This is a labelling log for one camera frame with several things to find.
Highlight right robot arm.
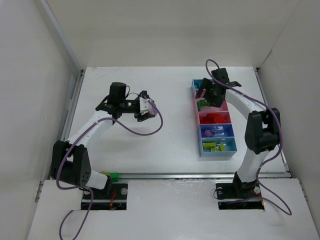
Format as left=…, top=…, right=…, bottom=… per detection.
left=195, top=68, right=282, bottom=198

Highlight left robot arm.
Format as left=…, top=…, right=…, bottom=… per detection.
left=50, top=82, right=157, bottom=195

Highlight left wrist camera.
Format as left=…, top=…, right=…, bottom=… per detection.
left=139, top=97, right=154, bottom=113

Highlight purple cable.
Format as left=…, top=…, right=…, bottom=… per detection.
left=55, top=98, right=165, bottom=240
left=204, top=58, right=293, bottom=216

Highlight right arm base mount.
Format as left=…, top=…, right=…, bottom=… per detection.
left=213, top=182, right=265, bottom=210

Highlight purple flower lego piece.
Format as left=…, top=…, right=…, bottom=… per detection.
left=148, top=110, right=158, bottom=116

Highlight long multicolour lego stack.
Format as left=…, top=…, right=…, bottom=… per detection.
left=100, top=171, right=119, bottom=183

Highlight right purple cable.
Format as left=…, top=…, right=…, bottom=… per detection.
left=204, top=58, right=293, bottom=216

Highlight red and lime lego stack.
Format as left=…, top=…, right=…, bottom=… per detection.
left=199, top=113, right=227, bottom=124

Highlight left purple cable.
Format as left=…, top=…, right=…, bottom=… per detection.
left=55, top=98, right=165, bottom=240

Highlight blue and pink sorting tray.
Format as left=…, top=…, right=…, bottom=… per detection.
left=191, top=79, right=237, bottom=157

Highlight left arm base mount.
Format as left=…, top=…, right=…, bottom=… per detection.
left=90, top=182, right=128, bottom=211

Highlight lime green lego brick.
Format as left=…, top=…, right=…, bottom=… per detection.
left=210, top=148, right=221, bottom=152

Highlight aluminium front rail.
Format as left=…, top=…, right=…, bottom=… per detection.
left=118, top=172, right=292, bottom=180

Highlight purple lego pieces in tray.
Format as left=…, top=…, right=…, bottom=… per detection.
left=201, top=129, right=216, bottom=138

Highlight lime lego plate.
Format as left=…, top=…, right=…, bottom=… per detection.
left=202, top=142, right=217, bottom=151

